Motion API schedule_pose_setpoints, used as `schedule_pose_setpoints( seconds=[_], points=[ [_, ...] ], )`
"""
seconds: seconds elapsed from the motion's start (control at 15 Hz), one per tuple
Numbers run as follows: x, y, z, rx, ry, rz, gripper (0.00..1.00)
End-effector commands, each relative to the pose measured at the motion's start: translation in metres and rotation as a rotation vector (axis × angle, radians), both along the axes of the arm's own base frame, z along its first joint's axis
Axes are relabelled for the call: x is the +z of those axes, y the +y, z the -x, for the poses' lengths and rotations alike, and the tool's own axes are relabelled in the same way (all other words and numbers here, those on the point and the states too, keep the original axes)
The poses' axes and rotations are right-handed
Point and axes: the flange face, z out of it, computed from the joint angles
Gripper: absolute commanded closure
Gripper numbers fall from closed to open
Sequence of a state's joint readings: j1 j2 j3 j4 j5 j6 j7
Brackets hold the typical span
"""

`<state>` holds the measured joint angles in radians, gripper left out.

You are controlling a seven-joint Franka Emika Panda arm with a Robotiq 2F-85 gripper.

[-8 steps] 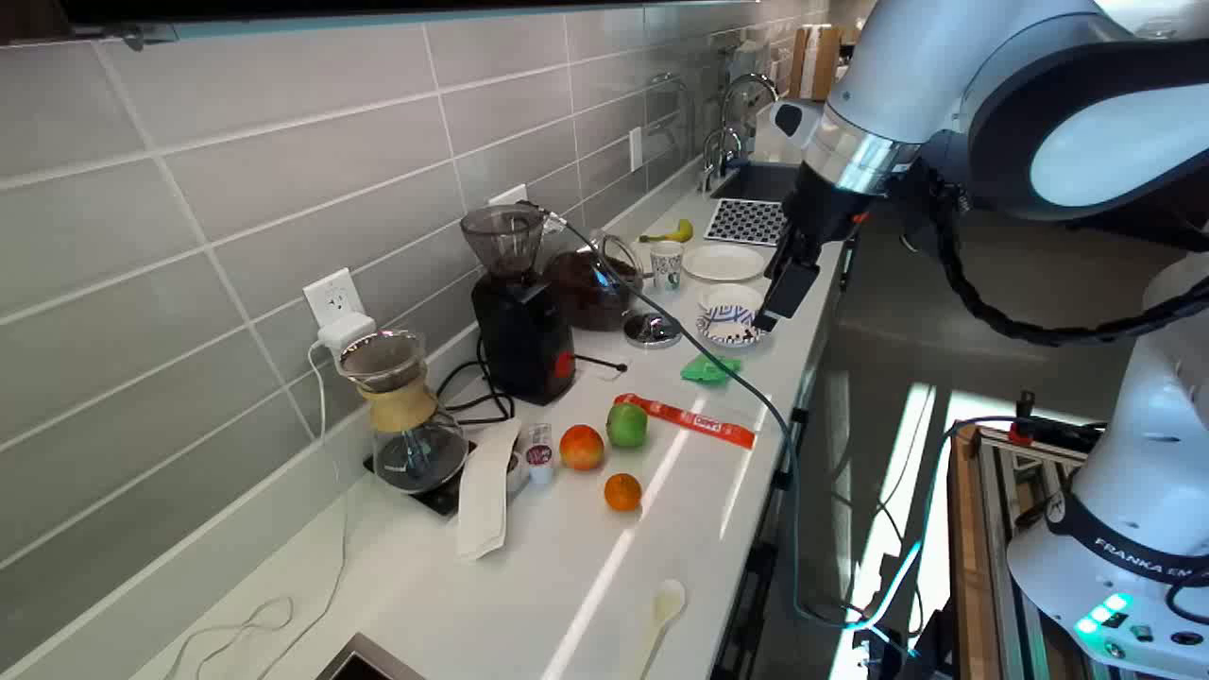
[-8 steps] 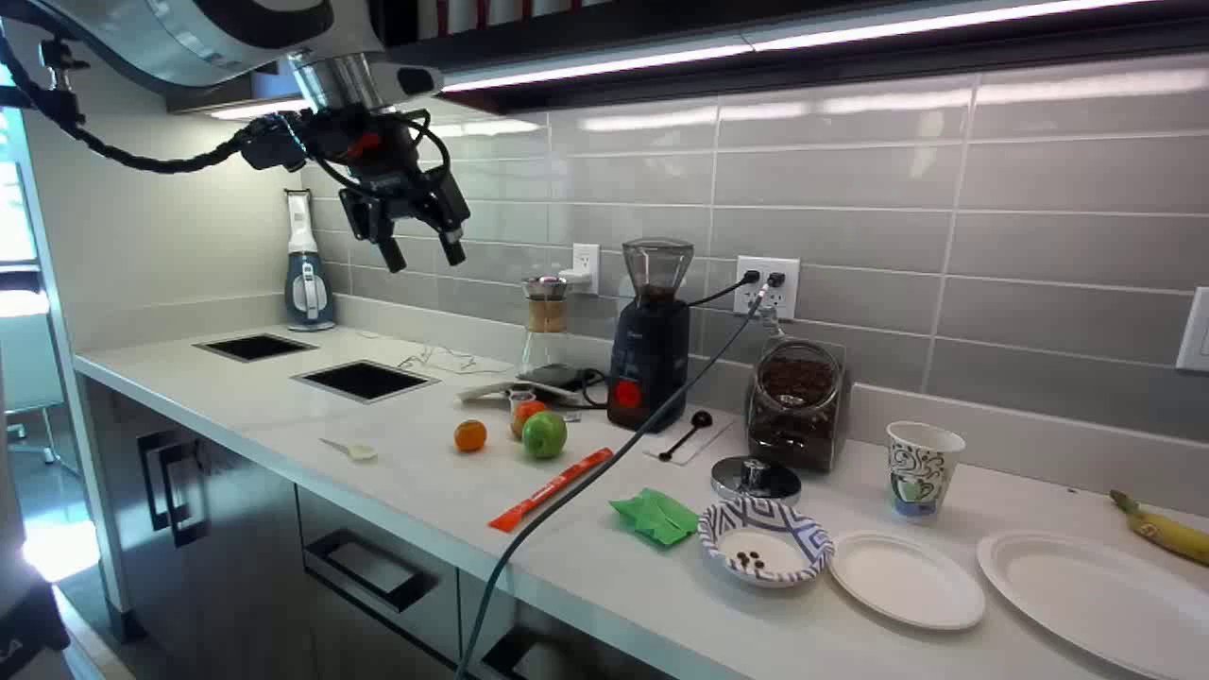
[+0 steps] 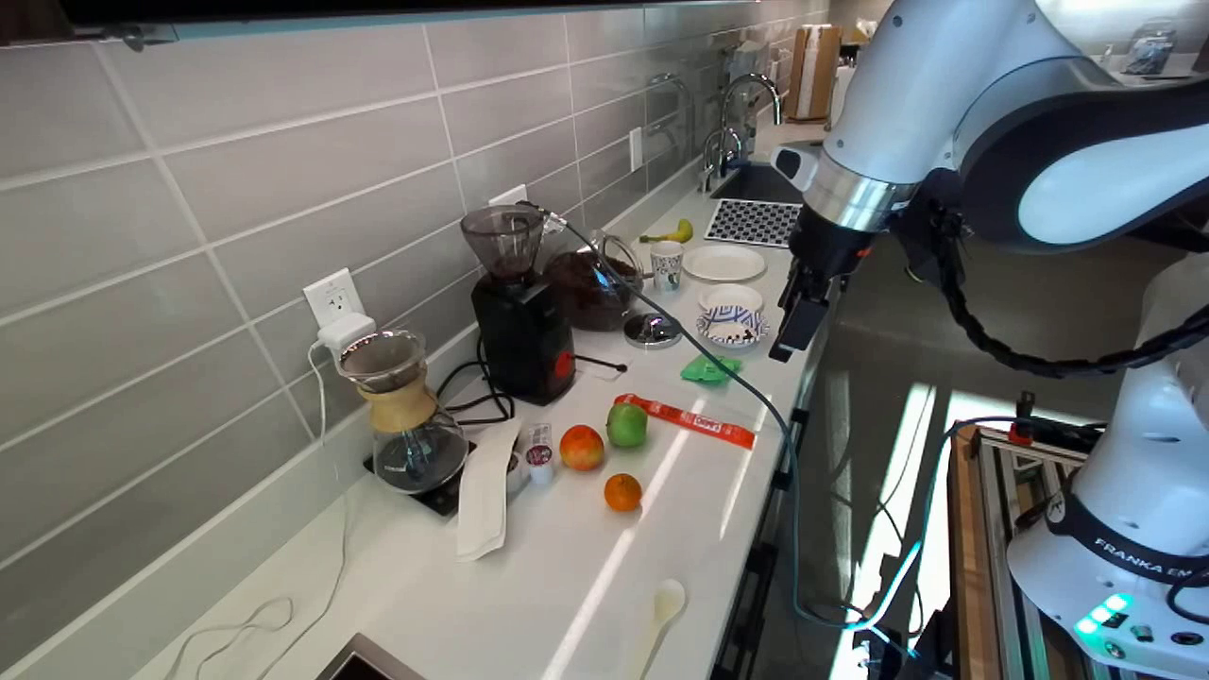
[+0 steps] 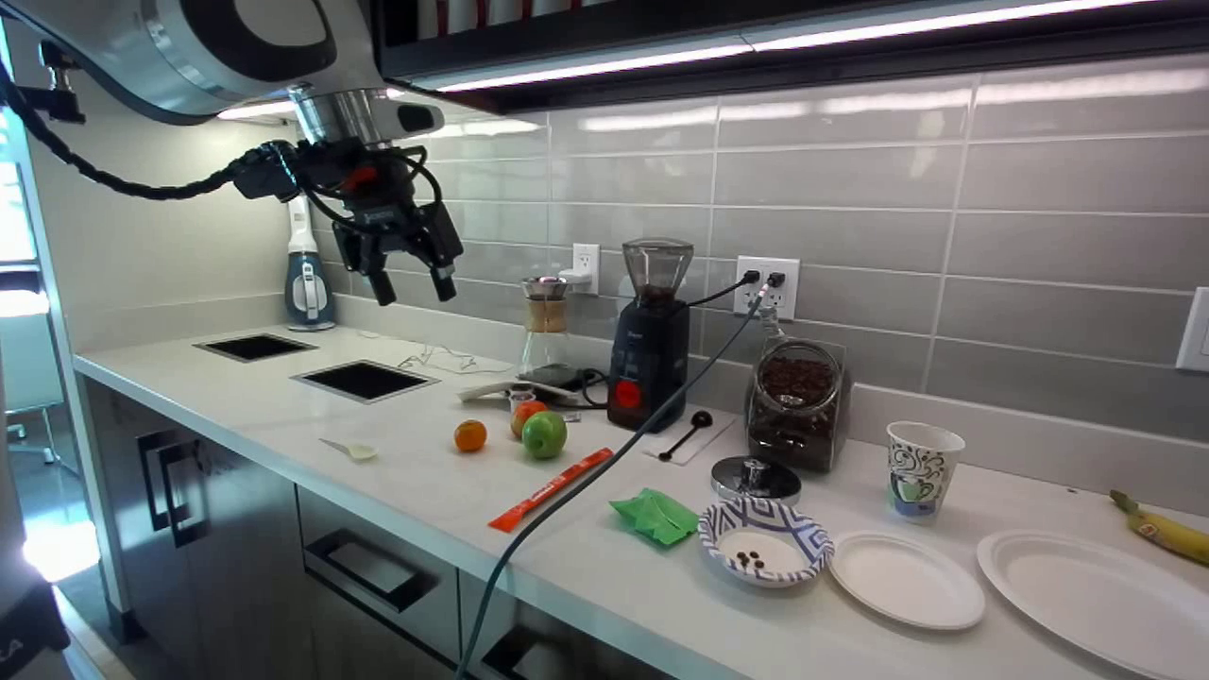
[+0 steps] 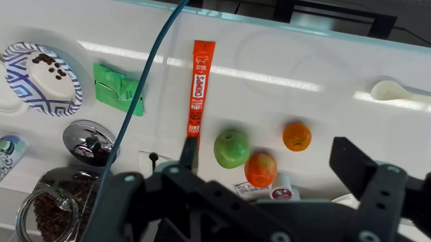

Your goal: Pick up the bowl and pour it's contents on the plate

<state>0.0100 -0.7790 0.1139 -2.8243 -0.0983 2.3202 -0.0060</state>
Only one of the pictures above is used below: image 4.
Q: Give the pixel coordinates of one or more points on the large white plate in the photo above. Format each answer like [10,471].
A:
[1096,607]

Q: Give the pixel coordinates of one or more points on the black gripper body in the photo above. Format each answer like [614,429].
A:
[379,201]

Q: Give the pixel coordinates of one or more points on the wall outlet with white adapter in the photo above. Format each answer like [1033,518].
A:
[583,266]

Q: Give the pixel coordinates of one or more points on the green cloth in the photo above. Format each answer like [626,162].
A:
[655,518]

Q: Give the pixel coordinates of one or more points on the round metal jar lid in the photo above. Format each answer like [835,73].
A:
[753,477]

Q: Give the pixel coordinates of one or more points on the blue patterned white bowl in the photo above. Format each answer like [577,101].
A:
[761,553]

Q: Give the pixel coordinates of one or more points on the small orange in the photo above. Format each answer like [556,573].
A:
[471,434]

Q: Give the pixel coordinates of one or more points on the white towel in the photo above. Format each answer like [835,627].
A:
[495,393]

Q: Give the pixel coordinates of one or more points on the white spoon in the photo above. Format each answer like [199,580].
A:
[354,447]

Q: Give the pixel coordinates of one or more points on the glass jar of coffee beans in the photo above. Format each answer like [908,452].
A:
[796,410]

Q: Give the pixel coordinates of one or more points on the green apple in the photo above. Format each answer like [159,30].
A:
[547,434]

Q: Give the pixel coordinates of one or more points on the black spoon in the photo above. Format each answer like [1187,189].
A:
[700,416]

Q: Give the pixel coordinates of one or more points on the white light switch plate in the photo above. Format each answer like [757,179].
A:
[1197,330]

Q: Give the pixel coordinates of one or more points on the black coffee grinder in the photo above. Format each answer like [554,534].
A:
[648,340]

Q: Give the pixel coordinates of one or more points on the yellow banana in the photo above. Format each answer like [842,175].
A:
[1171,534]

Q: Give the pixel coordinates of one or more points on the dark upper cabinet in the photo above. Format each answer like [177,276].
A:
[655,25]

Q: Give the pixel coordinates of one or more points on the grey base cabinet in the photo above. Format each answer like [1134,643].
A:
[250,553]

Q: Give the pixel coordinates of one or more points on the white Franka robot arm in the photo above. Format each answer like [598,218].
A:
[151,49]

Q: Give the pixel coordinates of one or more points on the patterned paper cup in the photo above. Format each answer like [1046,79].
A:
[922,475]

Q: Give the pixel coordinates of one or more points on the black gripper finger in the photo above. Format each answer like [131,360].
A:
[445,257]
[371,269]

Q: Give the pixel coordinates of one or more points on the small white plate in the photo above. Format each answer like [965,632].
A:
[908,583]

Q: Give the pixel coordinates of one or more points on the black kitchen scale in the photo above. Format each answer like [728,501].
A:
[562,376]

